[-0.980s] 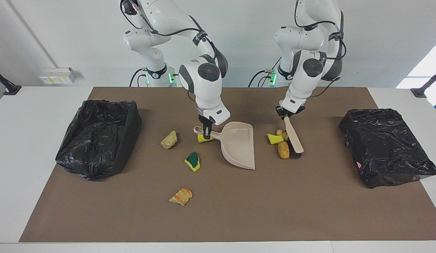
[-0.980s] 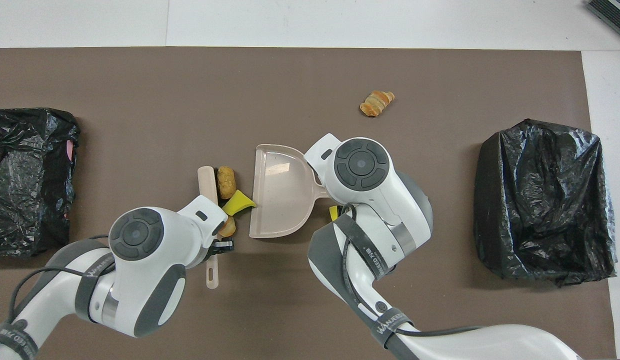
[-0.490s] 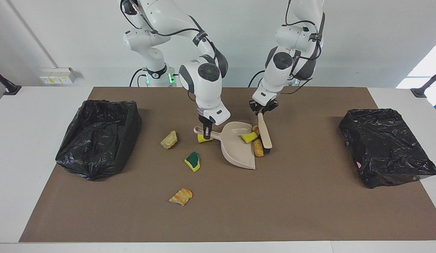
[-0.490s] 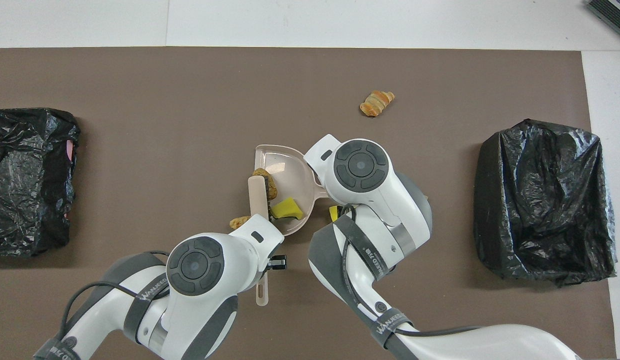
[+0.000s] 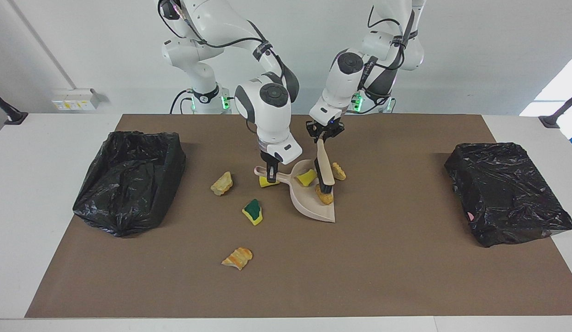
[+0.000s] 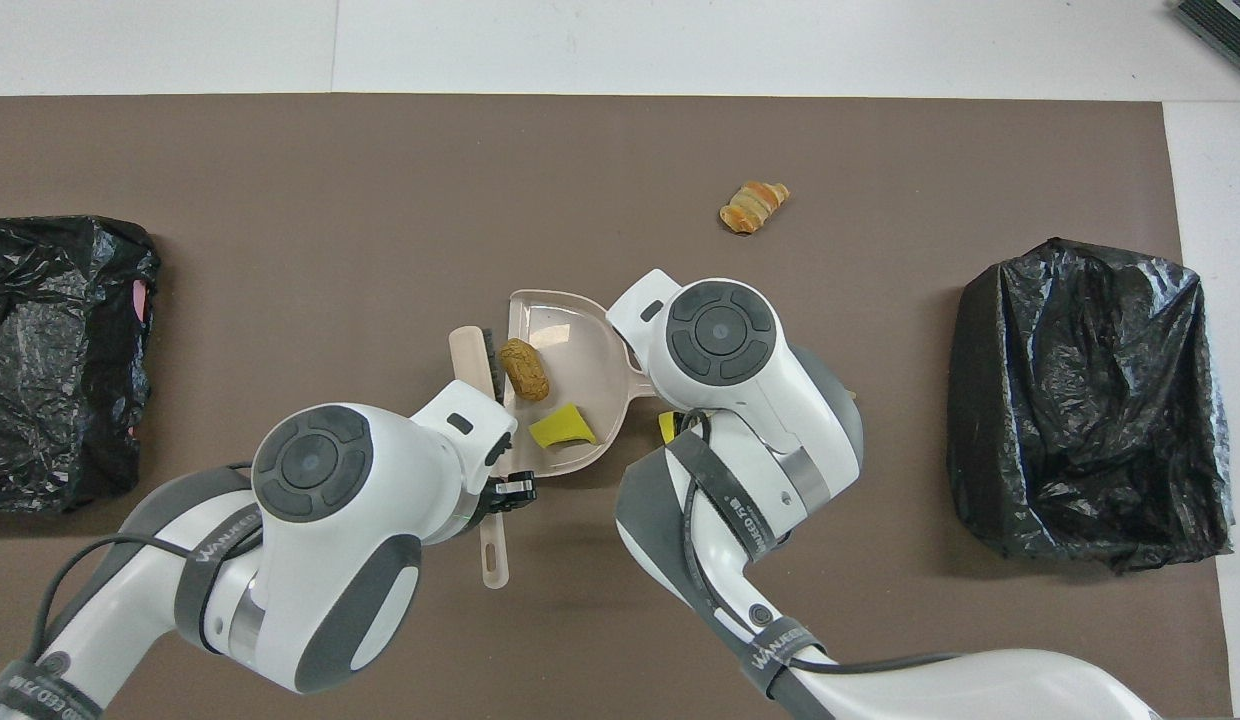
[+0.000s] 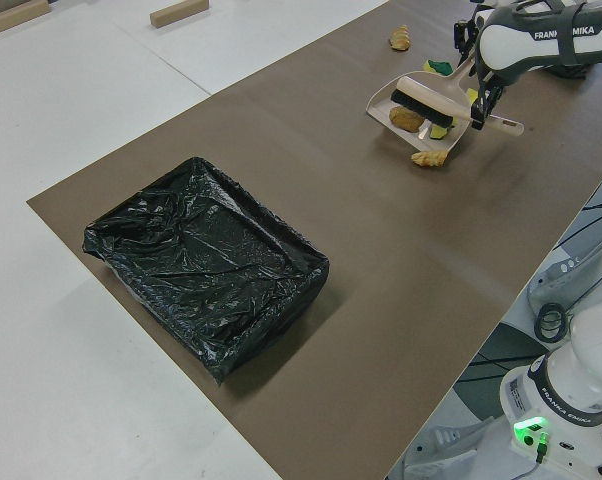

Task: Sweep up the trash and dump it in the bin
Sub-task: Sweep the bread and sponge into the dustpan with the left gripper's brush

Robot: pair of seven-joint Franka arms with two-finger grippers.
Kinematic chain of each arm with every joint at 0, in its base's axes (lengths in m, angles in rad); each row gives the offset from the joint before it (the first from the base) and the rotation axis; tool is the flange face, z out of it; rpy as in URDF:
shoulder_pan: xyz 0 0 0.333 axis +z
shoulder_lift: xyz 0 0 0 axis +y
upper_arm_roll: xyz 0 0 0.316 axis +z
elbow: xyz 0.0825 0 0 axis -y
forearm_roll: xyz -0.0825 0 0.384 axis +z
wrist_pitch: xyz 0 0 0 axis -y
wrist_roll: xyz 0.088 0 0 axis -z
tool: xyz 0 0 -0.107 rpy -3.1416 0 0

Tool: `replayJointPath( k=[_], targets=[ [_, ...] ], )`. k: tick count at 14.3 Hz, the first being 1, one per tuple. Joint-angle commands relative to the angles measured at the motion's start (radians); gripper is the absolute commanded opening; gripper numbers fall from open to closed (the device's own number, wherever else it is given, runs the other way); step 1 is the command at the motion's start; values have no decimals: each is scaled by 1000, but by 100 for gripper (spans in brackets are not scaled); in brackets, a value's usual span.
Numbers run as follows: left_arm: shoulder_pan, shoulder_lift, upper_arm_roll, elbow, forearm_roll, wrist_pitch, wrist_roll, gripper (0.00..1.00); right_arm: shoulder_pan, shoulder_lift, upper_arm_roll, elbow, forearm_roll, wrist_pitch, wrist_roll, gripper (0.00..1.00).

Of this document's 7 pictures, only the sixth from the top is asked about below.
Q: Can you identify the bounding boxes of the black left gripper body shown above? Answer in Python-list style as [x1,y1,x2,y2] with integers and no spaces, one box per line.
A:
[470,475,509,521]

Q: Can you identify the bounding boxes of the yellow sponge wedge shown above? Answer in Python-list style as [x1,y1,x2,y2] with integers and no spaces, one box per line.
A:
[528,403,597,449]

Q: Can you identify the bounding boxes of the brown bread roll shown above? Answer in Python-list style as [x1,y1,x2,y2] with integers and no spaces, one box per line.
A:
[499,338,551,403]

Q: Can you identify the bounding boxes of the beige brush black bristles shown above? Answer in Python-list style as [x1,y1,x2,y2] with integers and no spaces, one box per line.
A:
[448,326,512,591]

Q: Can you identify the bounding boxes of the beige plastic dustpan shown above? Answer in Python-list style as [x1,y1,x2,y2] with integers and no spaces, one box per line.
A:
[507,289,656,478]

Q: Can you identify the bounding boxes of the black bag lined open bin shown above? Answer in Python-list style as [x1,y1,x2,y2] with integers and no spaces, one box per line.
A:
[947,237,1235,574]

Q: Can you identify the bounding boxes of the brown table mat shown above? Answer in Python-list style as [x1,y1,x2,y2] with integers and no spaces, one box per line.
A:
[0,93,1231,720]

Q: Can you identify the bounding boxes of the orange striped croissant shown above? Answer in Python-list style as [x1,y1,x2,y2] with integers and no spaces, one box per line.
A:
[719,180,791,235]

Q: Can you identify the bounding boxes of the black bag covered box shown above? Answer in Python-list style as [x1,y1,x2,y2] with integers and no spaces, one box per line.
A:
[0,215,162,516]

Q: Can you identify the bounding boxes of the dark ribbed panel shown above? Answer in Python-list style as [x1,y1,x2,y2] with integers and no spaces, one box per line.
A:
[1175,0,1240,81]

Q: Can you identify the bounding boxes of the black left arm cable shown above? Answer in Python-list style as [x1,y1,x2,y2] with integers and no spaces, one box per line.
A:
[40,465,256,646]

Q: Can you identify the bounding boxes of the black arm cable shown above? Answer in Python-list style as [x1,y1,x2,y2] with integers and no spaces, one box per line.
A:
[40,465,256,646]
[675,405,966,673]

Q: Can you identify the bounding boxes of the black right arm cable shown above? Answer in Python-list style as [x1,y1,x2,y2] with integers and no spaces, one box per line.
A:
[675,405,966,673]

